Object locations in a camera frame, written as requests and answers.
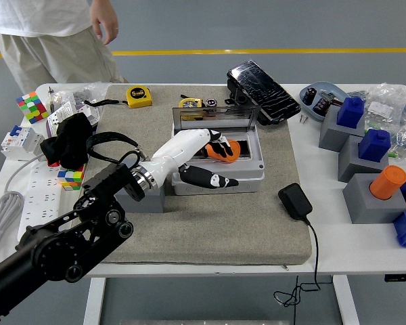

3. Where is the small colourful puzzle cube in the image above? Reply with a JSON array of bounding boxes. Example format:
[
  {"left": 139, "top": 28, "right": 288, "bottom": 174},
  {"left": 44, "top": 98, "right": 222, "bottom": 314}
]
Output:
[{"left": 57, "top": 164, "right": 87, "bottom": 192}]

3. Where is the round yellow tape measure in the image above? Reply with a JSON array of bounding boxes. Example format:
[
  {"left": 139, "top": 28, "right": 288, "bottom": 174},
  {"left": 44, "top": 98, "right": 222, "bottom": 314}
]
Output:
[{"left": 178, "top": 97, "right": 204, "bottom": 121}]

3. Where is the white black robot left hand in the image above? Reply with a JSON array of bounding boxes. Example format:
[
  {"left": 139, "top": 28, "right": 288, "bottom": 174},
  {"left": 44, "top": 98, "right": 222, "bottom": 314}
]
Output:
[{"left": 143, "top": 127, "right": 240, "bottom": 190}]

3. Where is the clear plastic bag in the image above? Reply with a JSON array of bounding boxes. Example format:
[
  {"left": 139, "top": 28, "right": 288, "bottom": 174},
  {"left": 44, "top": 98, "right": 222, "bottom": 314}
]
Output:
[{"left": 52, "top": 82, "right": 111, "bottom": 106}]

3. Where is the black adapter cord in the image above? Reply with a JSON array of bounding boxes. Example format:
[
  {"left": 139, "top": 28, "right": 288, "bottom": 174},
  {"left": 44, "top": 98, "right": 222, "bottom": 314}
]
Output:
[{"left": 273, "top": 218, "right": 321, "bottom": 308}]

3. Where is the white circuit breaker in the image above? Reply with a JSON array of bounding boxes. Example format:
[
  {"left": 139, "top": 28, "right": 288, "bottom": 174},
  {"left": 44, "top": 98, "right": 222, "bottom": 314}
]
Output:
[{"left": 0, "top": 124, "right": 45, "bottom": 162}]

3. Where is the person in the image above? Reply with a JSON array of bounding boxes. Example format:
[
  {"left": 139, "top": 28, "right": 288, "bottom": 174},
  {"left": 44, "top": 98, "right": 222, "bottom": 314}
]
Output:
[{"left": 0, "top": 0, "right": 127, "bottom": 95}]

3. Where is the grey block with round hole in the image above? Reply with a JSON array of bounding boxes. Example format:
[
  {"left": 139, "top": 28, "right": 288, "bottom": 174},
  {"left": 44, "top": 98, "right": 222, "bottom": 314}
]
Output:
[{"left": 116, "top": 184, "right": 166, "bottom": 214}]

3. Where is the smoky transparent box lid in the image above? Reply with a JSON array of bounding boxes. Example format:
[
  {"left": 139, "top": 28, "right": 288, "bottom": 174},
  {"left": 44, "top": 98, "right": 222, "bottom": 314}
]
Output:
[{"left": 172, "top": 104, "right": 261, "bottom": 131}]

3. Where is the grey holder block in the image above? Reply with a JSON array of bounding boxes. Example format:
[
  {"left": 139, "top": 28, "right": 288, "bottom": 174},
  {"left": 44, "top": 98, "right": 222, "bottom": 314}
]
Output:
[
  {"left": 337, "top": 134, "right": 390, "bottom": 183},
  {"left": 318, "top": 106, "right": 366, "bottom": 152},
  {"left": 342, "top": 173, "right": 406, "bottom": 225}
]

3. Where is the grey electrical junction box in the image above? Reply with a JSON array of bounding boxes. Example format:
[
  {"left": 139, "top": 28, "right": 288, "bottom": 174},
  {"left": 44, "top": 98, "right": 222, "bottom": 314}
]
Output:
[{"left": 171, "top": 123, "right": 267, "bottom": 196}]

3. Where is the black cloth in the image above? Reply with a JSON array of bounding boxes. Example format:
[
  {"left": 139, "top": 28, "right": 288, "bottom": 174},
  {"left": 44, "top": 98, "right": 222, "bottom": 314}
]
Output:
[{"left": 39, "top": 112, "right": 95, "bottom": 170}]

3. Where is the black power adapter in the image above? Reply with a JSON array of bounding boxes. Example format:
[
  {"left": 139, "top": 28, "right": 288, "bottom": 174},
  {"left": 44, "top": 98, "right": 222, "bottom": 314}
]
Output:
[{"left": 277, "top": 183, "right": 314, "bottom": 221}]

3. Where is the black case with cracked glass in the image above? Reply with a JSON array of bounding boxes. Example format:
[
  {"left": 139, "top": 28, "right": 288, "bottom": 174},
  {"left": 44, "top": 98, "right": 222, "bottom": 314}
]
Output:
[{"left": 227, "top": 60, "right": 302, "bottom": 126}]

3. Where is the small metal component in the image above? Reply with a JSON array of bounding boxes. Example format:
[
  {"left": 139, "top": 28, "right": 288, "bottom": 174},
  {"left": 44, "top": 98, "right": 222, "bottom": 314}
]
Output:
[{"left": 321, "top": 90, "right": 342, "bottom": 106}]

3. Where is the square yellow tape measure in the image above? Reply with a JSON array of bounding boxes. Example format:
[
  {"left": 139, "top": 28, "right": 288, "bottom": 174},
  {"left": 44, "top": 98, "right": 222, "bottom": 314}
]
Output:
[{"left": 126, "top": 85, "right": 154, "bottom": 109}]

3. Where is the black tape measure strap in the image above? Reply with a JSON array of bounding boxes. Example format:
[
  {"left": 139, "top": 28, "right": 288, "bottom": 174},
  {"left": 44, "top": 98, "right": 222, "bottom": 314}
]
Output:
[{"left": 83, "top": 98, "right": 129, "bottom": 108}]

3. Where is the white power strip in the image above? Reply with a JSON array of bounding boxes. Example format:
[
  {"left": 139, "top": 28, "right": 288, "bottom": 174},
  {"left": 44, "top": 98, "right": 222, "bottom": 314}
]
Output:
[{"left": 17, "top": 161, "right": 72, "bottom": 242}]

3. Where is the person's left hand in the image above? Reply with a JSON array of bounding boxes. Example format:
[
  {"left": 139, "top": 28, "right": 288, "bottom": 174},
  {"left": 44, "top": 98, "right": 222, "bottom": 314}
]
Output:
[{"left": 90, "top": 11, "right": 120, "bottom": 46}]

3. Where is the white table leg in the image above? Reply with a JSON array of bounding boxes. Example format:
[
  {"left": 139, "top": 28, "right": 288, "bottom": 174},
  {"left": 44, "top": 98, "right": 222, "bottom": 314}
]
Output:
[
  {"left": 83, "top": 277, "right": 106, "bottom": 325},
  {"left": 332, "top": 274, "right": 359, "bottom": 325}
]

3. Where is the blue block battery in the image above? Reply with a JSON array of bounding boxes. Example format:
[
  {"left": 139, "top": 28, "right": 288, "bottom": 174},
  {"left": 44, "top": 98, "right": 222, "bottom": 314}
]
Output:
[
  {"left": 358, "top": 128, "right": 392, "bottom": 162},
  {"left": 336, "top": 96, "right": 365, "bottom": 129}
]

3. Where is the grey-brown mat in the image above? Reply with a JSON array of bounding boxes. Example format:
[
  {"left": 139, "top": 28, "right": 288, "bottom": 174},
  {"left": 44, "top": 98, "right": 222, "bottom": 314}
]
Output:
[{"left": 67, "top": 83, "right": 313, "bottom": 265}]

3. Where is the blue-grey oval dish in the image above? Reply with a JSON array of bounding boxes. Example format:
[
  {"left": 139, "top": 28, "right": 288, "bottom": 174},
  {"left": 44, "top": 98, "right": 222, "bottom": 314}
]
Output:
[{"left": 298, "top": 81, "right": 349, "bottom": 123}]

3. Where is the large colourful puzzle cube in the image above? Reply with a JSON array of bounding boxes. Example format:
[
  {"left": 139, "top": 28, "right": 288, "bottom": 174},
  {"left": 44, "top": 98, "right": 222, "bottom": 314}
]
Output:
[{"left": 16, "top": 91, "right": 50, "bottom": 125}]

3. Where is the clear bag with white labels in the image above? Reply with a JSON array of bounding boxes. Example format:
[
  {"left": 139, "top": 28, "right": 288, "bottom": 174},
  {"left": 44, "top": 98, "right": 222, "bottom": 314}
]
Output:
[{"left": 346, "top": 83, "right": 406, "bottom": 129}]

